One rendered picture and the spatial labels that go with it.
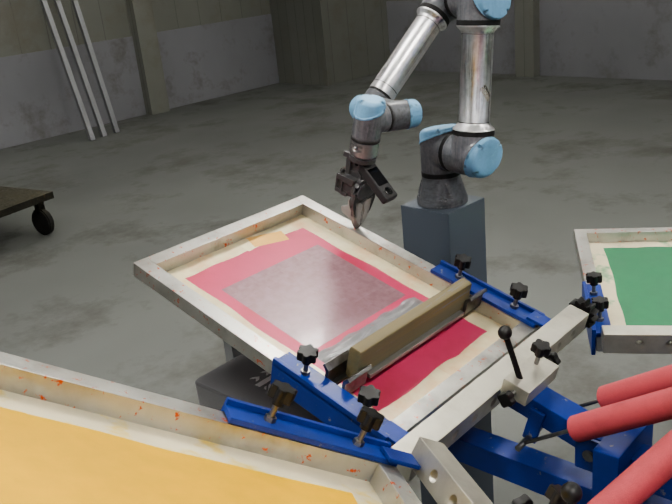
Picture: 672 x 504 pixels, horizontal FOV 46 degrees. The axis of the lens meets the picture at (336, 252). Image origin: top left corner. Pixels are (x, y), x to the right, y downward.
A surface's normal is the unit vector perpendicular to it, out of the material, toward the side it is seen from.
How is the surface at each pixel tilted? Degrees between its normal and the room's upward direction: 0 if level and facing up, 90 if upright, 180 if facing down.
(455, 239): 90
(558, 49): 90
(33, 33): 90
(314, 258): 16
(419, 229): 90
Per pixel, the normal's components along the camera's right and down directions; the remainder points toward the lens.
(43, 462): 0.42, -0.89
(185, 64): 0.71, 0.18
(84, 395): 0.31, 0.31
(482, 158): 0.55, 0.36
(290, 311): 0.11, -0.84
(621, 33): -0.70, 0.32
